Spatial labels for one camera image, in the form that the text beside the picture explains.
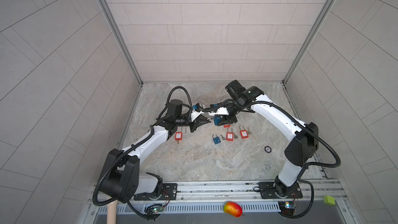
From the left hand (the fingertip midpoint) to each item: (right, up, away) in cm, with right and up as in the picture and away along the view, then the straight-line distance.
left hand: (210, 119), depth 76 cm
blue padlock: (+3, 0, -2) cm, 4 cm away
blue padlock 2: (+4, -14, +11) cm, 18 cm away
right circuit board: (+34, -38, -9) cm, 52 cm away
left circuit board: (-24, -36, -12) cm, 45 cm away
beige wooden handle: (-42, -37, -12) cm, 57 cm away
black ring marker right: (+32, -19, +7) cm, 38 cm away
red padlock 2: (+10, -7, +16) cm, 20 cm away
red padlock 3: (+12, -11, +12) cm, 20 cm away
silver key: (+8, -13, +12) cm, 20 cm away
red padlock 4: (+20, -11, +13) cm, 26 cm away
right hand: (+3, +1, 0) cm, 3 cm away
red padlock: (-18, -11, +10) cm, 24 cm away
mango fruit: (+9, -36, -12) cm, 39 cm away
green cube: (+52, -34, -10) cm, 63 cm away
